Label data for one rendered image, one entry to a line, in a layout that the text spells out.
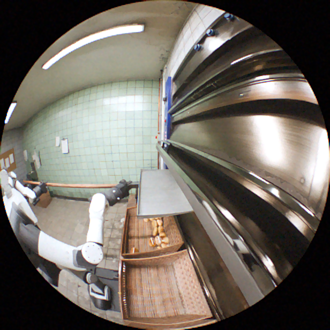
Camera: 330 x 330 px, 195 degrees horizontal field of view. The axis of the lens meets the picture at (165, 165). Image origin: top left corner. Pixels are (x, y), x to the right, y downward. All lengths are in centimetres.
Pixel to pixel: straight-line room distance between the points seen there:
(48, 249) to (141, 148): 177
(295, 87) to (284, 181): 18
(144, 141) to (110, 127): 69
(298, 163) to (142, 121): 182
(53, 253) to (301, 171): 56
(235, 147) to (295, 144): 15
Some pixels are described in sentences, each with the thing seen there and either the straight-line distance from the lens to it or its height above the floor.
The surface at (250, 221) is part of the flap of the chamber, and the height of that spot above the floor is 140.
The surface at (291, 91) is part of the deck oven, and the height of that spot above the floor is 165.
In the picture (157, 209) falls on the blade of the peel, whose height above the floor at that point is 118.
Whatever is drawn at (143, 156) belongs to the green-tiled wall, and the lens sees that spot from 185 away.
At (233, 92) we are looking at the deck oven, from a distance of 34.
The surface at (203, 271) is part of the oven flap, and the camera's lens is 60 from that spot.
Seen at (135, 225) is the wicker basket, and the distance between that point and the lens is 117.
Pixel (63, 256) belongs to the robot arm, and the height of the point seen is 126.
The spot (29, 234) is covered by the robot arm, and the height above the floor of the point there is 135.
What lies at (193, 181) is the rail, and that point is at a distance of 20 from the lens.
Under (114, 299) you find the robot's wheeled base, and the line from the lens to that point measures 146.
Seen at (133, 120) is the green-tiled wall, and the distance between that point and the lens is 182.
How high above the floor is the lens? 153
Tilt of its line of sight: 19 degrees down
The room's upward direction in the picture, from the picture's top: 2 degrees clockwise
